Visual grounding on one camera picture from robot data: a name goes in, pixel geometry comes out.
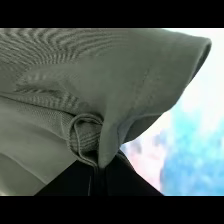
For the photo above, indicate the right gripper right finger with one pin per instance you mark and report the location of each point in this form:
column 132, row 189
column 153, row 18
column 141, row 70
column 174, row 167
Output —
column 126, row 181

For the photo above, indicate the grey-green shirt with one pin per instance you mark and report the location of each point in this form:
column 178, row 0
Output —
column 100, row 73

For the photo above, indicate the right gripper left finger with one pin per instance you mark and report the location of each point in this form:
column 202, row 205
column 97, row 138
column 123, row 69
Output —
column 71, row 181

